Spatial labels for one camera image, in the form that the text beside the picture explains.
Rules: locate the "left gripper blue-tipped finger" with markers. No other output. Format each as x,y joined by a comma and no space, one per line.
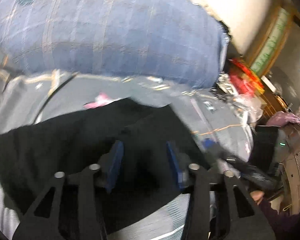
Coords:
214,149

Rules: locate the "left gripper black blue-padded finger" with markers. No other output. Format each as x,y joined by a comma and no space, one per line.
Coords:
94,182
219,205

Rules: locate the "black pants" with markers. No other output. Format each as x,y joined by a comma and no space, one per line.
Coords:
31,155

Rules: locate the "purple sleeve forearm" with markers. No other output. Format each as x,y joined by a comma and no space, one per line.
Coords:
281,223

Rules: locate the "person's hand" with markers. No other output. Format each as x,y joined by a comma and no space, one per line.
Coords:
257,196

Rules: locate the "silver plastic bags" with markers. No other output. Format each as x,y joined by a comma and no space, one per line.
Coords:
247,102

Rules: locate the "red packaging pile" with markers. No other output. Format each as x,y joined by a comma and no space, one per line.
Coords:
244,79

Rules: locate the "gold framed picture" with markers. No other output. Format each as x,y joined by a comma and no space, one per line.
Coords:
270,40

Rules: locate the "grey patterned bed sheet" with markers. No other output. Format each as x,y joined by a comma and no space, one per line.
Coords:
28,99

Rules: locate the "blue plaid pillow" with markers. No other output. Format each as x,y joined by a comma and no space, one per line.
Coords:
174,39

